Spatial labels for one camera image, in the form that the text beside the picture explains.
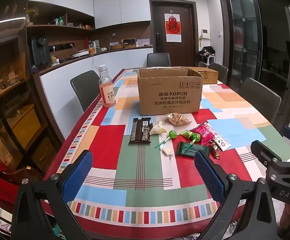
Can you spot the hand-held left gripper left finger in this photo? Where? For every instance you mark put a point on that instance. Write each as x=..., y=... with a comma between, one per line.
x=78, y=173

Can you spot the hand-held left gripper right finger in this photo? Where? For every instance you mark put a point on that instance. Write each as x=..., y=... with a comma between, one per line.
x=210, y=177

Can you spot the brown foil candy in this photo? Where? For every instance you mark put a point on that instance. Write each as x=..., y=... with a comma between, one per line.
x=215, y=155
x=213, y=146

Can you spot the dark green snack packet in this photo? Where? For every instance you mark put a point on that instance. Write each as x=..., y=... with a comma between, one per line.
x=187, y=150

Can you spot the white printed snack packet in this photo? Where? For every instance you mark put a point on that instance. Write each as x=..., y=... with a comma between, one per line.
x=222, y=143

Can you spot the green lollipop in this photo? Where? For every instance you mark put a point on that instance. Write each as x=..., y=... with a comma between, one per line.
x=172, y=135
x=195, y=137

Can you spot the pink snack packet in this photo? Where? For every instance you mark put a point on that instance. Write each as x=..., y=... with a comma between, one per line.
x=206, y=132

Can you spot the small green candy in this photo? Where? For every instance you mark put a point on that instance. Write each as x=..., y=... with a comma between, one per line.
x=185, y=133

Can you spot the white candy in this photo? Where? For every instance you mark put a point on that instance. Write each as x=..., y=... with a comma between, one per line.
x=167, y=151

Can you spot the gold foil snack wrapper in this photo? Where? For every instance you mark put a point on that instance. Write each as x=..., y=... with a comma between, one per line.
x=178, y=120

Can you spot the white triangular snack packet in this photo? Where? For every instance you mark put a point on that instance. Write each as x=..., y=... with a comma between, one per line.
x=157, y=128

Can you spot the black snack packet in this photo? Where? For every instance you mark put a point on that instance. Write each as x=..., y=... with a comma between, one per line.
x=140, y=131

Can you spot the brown cardboard box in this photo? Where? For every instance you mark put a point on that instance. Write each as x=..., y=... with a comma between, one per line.
x=170, y=97

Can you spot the grey dining chair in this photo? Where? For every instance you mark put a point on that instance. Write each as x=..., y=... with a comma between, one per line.
x=85, y=90
x=260, y=100
x=158, y=60
x=218, y=71

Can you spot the colourful patchwork tablecloth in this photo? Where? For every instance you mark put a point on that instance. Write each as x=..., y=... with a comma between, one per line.
x=145, y=175

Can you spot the red cushioned wooden chair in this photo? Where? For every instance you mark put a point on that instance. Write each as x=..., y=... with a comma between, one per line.
x=2, y=177

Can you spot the white lower cabinet counter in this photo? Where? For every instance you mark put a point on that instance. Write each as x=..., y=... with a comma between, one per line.
x=60, y=92

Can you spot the pink drink bottle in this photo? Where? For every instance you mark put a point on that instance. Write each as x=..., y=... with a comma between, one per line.
x=107, y=90

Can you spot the woven wicker box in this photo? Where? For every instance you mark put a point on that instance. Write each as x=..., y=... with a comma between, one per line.
x=210, y=76

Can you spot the white shoe rack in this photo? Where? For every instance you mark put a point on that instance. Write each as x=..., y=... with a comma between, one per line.
x=207, y=61

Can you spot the glass display cabinet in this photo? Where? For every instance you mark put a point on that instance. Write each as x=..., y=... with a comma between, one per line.
x=10, y=80

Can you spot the glass sliding door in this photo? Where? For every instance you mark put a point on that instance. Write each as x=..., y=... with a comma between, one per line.
x=247, y=30

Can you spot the black bag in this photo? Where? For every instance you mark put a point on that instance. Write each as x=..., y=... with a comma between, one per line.
x=207, y=50

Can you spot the white flat cooker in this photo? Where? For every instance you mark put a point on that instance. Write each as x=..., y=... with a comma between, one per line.
x=80, y=53

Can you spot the round wicker tray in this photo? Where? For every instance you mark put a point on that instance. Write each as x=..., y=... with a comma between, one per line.
x=116, y=47

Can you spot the white intercom panel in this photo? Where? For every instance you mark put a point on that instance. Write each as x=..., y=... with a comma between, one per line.
x=205, y=34

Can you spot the white gooseneck lamp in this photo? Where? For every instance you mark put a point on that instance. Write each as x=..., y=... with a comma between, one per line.
x=113, y=36

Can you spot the dark brown door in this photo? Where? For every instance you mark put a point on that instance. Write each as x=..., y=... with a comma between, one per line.
x=160, y=25

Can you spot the yellow flowers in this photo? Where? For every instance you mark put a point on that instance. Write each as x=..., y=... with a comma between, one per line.
x=33, y=11

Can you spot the white upper cabinets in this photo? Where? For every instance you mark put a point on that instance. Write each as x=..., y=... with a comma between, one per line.
x=120, y=5

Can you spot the black wall power strip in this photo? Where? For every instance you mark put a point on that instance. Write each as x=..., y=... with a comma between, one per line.
x=62, y=46

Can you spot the wooden wall shelf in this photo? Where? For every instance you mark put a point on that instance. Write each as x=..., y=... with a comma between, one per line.
x=60, y=27

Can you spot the red wall calendar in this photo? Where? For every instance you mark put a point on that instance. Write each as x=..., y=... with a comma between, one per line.
x=173, y=28

